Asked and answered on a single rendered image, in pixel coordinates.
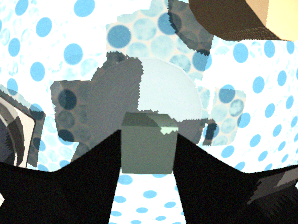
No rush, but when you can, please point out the white balance beam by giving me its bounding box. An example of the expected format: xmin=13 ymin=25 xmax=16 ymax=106
xmin=0 ymin=96 xmax=36 ymax=168

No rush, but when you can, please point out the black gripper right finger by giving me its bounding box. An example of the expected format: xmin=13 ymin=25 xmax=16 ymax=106
xmin=173 ymin=133 xmax=298 ymax=224

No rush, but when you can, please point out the grey cylinder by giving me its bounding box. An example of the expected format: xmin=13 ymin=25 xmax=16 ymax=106
xmin=0 ymin=117 xmax=15 ymax=165

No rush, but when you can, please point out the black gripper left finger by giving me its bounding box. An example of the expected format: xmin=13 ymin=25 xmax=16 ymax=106
xmin=0 ymin=129 xmax=122 ymax=224

